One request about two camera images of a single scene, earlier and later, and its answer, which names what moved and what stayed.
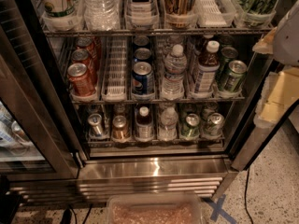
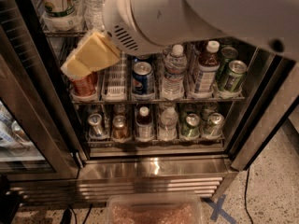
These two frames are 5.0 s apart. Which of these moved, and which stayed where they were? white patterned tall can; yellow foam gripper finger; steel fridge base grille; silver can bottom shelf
Moved: yellow foam gripper finger
Stayed: steel fridge base grille; white patterned tall can; silver can bottom shelf
